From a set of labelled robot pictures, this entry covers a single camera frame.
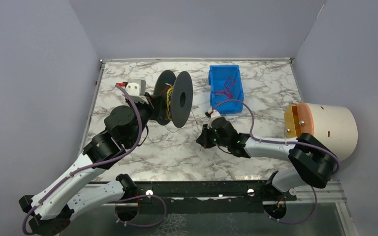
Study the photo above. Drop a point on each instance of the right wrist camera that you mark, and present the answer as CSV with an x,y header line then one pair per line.
x,y
212,115

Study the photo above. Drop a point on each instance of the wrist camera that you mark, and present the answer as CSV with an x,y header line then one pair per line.
x,y
136,90
212,115

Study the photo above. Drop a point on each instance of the white cylinder with orange lid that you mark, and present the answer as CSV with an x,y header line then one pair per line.
x,y
334,126

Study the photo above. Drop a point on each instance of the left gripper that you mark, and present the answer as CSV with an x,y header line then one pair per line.
x,y
153,108

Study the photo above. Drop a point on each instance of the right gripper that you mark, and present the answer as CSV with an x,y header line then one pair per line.
x,y
206,137

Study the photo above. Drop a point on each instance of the black round spool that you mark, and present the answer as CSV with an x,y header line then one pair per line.
x,y
178,92

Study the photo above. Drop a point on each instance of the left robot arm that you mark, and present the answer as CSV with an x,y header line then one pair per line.
x,y
52,210

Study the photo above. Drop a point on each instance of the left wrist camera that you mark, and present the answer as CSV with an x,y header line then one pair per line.
x,y
136,90

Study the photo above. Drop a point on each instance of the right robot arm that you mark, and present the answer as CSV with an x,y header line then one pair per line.
x,y
312,162

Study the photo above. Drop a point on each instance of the blue plastic bin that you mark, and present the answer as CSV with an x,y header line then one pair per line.
x,y
226,89

